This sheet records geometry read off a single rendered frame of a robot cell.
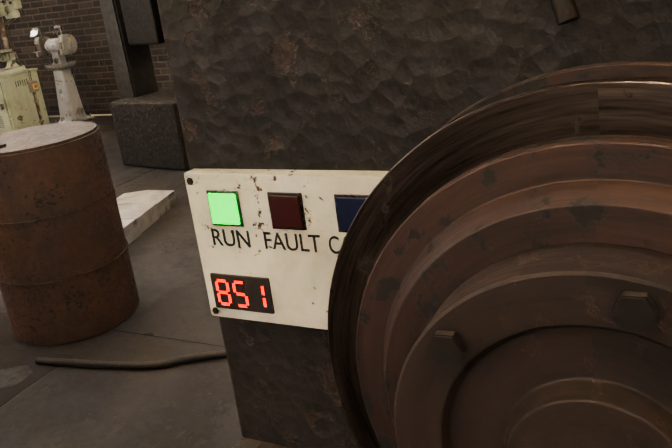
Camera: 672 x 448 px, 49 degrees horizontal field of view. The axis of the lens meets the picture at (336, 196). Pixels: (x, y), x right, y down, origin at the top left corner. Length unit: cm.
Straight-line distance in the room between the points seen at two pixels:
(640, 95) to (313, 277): 42
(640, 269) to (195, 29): 53
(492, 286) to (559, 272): 4
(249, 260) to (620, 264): 47
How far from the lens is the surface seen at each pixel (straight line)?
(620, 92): 50
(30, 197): 325
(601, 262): 47
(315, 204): 76
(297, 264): 80
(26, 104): 871
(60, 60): 921
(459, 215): 53
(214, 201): 82
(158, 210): 492
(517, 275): 47
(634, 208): 48
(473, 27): 67
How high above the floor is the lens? 145
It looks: 18 degrees down
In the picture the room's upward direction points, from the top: 8 degrees counter-clockwise
